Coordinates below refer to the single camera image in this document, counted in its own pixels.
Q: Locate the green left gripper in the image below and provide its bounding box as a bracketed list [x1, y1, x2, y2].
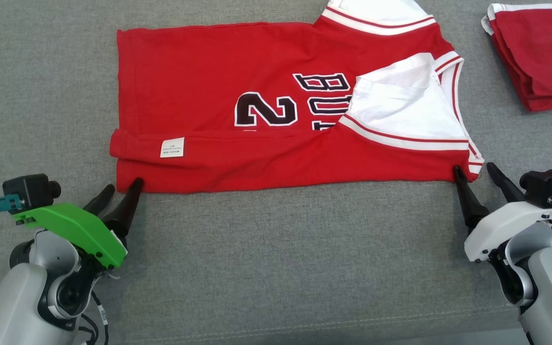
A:
[11, 178, 144, 269]

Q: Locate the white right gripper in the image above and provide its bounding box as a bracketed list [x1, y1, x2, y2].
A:
[453, 162, 552, 263]

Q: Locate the red garment with white trim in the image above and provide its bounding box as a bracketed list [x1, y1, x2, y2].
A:
[481, 2, 552, 115]

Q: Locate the red jersey with white sleeves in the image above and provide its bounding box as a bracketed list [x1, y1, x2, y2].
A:
[110, 0, 485, 195]

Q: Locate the grey fabric sofa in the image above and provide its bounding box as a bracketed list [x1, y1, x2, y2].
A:
[0, 0, 552, 345]

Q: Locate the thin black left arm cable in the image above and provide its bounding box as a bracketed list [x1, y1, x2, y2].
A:
[79, 287, 110, 345]

